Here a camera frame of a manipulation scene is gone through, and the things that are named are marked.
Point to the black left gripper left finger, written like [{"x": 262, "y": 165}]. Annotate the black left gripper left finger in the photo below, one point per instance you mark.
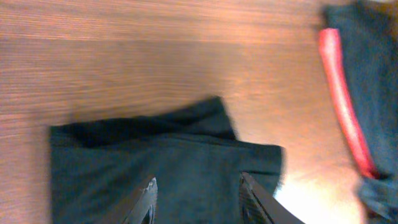
[{"x": 137, "y": 207}]

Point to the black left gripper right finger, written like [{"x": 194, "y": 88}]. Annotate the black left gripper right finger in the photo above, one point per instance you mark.
[{"x": 257, "y": 206}]

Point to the black shorts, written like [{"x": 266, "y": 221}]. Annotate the black shorts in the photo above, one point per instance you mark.
[{"x": 193, "y": 153}]

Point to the red garment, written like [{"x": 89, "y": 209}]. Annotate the red garment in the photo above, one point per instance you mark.
[{"x": 331, "y": 52}]

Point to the dark garment pile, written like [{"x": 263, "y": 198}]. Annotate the dark garment pile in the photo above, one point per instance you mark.
[{"x": 370, "y": 65}]

